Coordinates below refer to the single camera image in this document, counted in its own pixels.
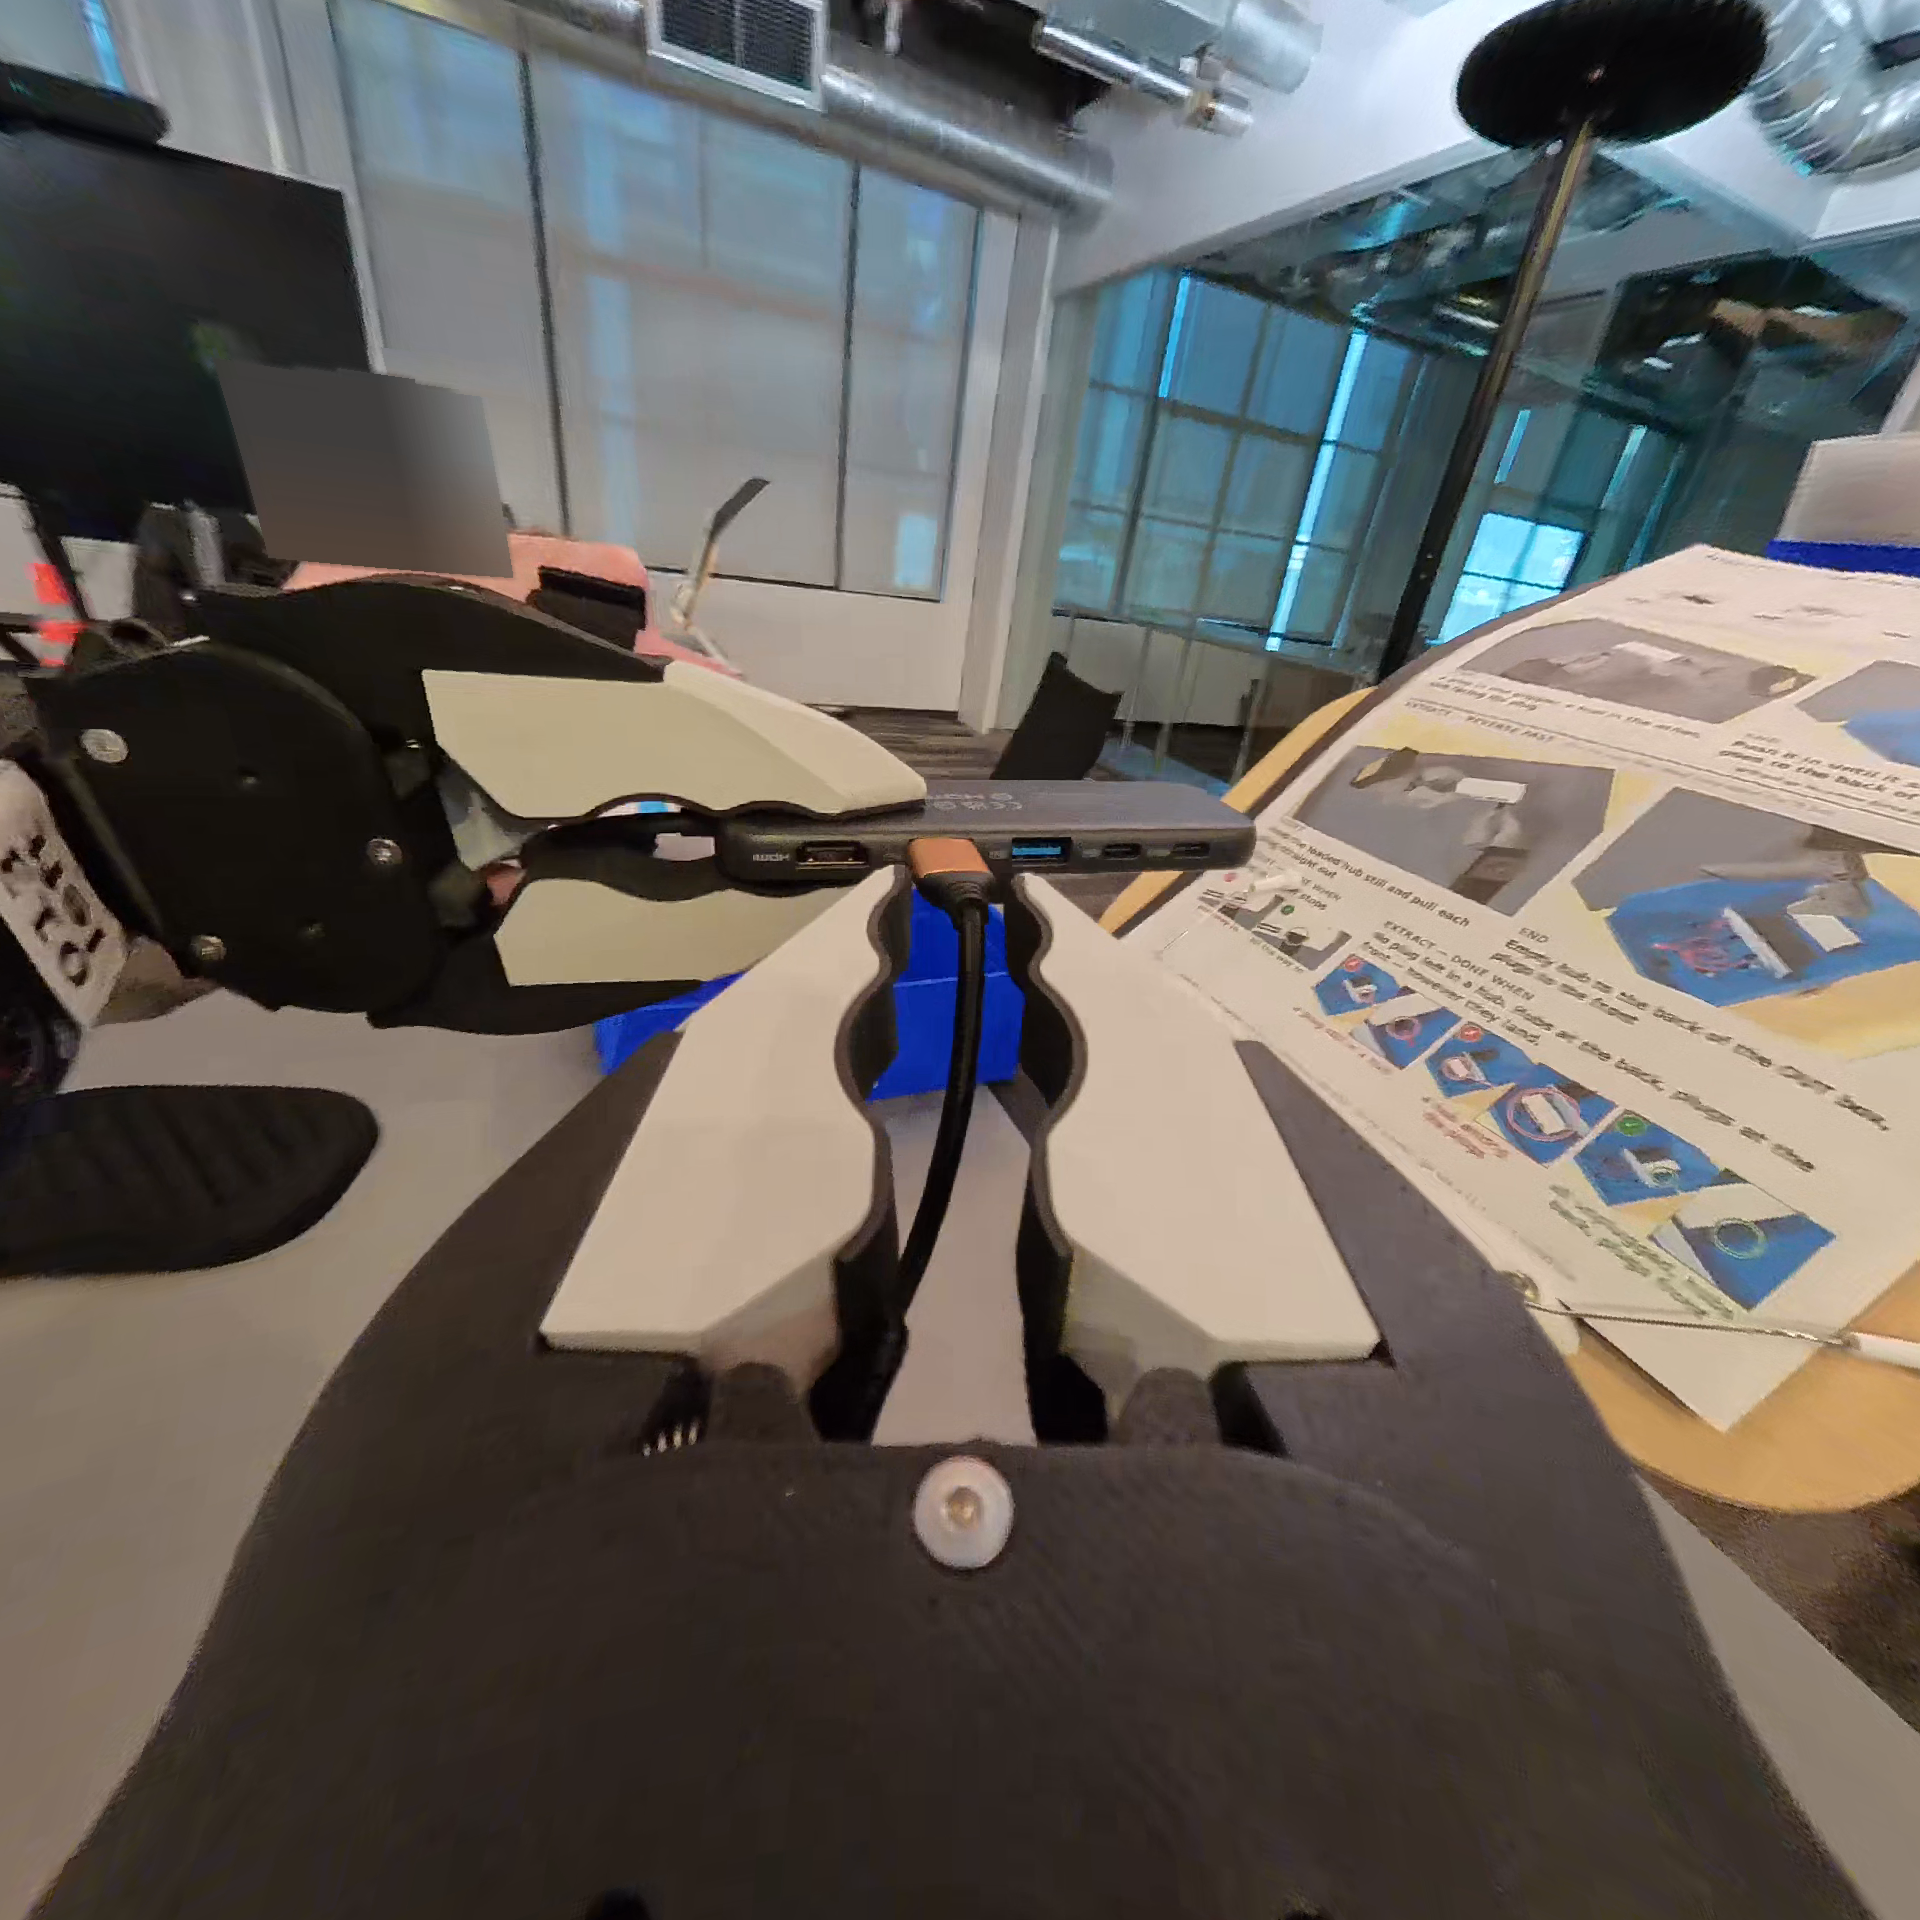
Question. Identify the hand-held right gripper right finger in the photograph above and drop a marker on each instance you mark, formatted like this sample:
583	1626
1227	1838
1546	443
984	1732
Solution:
1198	1199

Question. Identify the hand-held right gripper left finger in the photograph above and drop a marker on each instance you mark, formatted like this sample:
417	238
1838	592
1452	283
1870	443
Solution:
718	1199

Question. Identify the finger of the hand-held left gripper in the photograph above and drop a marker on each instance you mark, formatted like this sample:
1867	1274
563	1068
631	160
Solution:
660	735
643	931

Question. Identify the blue plastic bin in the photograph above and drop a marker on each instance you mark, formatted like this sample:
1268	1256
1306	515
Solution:
639	1043

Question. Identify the slim dark grey hub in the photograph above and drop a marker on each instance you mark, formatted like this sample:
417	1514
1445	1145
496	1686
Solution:
1142	818

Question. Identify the orange traffic cone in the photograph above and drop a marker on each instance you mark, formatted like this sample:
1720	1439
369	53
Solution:
24	603

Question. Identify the black rounded pad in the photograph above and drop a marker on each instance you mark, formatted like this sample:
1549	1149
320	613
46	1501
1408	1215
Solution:
182	1176

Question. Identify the black office chair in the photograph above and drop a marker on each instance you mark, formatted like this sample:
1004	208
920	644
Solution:
1057	726

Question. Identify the black monitor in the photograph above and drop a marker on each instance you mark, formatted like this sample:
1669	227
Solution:
150	330

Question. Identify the black pole with round disc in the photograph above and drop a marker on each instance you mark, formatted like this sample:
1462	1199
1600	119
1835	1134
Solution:
1621	60

